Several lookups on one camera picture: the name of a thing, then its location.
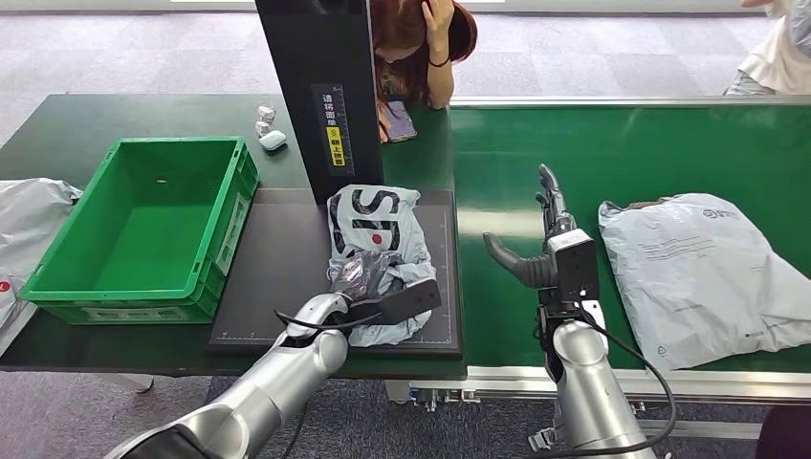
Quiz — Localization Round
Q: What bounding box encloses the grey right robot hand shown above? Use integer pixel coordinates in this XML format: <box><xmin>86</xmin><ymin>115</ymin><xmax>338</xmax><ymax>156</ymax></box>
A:
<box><xmin>482</xmin><ymin>163</ymin><xmax>579</xmax><ymax>290</ymax></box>

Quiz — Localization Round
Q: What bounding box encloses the person's left hand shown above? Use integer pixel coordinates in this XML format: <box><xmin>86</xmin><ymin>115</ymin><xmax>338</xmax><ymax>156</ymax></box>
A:
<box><xmin>421</xmin><ymin>0</ymin><xmax>457</xmax><ymax>36</ymax></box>

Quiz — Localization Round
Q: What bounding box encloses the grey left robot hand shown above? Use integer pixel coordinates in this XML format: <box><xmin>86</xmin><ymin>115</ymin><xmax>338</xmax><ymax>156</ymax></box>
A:
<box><xmin>329</xmin><ymin>250</ymin><xmax>406</xmax><ymax>303</ymax></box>

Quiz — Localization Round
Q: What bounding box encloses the white package with black letters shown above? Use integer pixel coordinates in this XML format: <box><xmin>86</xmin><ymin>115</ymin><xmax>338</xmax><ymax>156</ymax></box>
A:
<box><xmin>326</xmin><ymin>184</ymin><xmax>440</xmax><ymax>348</ymax></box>

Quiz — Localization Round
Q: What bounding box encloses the green conveyor belt machine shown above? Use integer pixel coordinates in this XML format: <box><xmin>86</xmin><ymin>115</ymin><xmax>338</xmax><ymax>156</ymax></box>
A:
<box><xmin>384</xmin><ymin>96</ymin><xmax>811</xmax><ymax>440</ymax></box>

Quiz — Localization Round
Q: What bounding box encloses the terminal block under conveyor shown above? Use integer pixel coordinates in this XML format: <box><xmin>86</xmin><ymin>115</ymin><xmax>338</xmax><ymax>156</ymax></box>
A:
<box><xmin>410</xmin><ymin>387</ymin><xmax>483</xmax><ymax>413</ymax></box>

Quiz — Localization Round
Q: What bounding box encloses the large plain grey package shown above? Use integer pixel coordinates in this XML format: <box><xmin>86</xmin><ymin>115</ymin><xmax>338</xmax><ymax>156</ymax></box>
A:
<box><xmin>598</xmin><ymin>192</ymin><xmax>811</xmax><ymax>373</ymax></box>

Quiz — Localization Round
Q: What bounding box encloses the grey package with red sticker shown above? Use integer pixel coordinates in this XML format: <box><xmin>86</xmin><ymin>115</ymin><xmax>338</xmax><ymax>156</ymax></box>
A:
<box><xmin>0</xmin><ymin>178</ymin><xmax>83</xmax><ymax>334</ymax></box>

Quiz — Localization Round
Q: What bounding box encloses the person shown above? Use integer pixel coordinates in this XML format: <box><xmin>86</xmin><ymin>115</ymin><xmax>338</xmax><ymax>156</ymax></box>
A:
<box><xmin>369</xmin><ymin>0</ymin><xmax>479</xmax><ymax>143</ymax></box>
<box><xmin>724</xmin><ymin>0</ymin><xmax>811</xmax><ymax>97</ymax></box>

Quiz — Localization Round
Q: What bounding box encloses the smartphone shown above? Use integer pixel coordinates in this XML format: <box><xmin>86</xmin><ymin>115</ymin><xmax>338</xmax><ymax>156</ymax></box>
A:
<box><xmin>380</xmin><ymin>99</ymin><xmax>420</xmax><ymax>144</ymax></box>

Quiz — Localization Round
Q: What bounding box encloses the black scanner column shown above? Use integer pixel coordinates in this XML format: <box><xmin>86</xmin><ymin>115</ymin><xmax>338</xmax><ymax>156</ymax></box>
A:
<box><xmin>254</xmin><ymin>0</ymin><xmax>385</xmax><ymax>206</ymax></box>

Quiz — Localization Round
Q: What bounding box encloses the green plastic crate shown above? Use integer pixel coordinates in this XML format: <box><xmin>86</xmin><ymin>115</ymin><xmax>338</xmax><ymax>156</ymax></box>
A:
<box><xmin>20</xmin><ymin>136</ymin><xmax>261</xmax><ymax>326</ymax></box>

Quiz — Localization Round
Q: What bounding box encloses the white table foot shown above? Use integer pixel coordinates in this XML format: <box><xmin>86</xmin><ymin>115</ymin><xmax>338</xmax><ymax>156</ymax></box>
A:
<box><xmin>117</xmin><ymin>373</ymin><xmax>155</xmax><ymax>394</ymax></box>

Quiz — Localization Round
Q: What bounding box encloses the dark rounded object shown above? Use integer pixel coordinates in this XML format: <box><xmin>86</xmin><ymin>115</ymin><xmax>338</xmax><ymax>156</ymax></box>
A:
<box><xmin>756</xmin><ymin>404</ymin><xmax>811</xmax><ymax>459</ymax></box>

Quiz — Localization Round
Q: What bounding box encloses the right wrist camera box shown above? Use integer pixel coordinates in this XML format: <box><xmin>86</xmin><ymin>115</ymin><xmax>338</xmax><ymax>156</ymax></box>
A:
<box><xmin>545</xmin><ymin>229</ymin><xmax>601</xmax><ymax>305</ymax></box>

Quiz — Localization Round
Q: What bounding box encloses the metal bracket with connector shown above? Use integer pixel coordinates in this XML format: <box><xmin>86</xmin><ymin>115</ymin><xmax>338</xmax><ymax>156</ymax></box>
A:
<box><xmin>529</xmin><ymin>427</ymin><xmax>562</xmax><ymax>452</ymax></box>

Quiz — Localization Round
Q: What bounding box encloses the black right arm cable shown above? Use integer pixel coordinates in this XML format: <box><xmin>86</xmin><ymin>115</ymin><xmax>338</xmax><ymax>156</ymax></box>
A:
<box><xmin>525</xmin><ymin>303</ymin><xmax>678</xmax><ymax>459</ymax></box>

